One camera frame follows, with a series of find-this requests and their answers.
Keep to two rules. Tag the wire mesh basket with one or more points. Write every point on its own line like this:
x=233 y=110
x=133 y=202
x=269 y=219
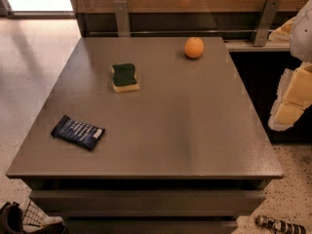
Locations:
x=32 y=215

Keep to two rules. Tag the dark blue snack packet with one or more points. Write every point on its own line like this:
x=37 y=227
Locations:
x=78 y=133

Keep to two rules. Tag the left metal wall bracket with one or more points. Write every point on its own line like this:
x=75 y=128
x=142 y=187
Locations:
x=122 y=18

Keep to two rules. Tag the black and silver cylindrical object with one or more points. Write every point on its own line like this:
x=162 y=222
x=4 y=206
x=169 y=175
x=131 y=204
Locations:
x=279 y=225

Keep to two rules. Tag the green and yellow sponge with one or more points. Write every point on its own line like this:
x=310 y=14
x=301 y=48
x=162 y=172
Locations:
x=124 y=78

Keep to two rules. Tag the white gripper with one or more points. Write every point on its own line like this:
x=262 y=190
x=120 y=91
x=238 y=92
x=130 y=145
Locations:
x=302 y=33

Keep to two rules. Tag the orange fruit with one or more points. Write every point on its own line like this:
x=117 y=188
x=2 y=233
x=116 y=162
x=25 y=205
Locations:
x=194 y=47

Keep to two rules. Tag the grey table with drawers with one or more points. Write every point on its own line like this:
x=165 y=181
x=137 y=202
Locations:
x=185 y=154

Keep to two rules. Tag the right metal wall bracket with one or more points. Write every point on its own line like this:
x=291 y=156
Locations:
x=268 y=13

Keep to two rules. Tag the metal wall bracket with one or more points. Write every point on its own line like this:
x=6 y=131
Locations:
x=268 y=13
x=122 y=18

